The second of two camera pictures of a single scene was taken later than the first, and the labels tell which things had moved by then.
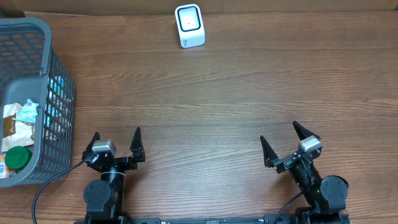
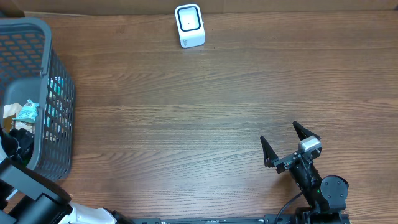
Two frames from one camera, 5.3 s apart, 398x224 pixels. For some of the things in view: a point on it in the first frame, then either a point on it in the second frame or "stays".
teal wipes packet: [28, 112] stays
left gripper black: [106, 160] to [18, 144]
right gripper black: [285, 162] stays
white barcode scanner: [189, 25] stays
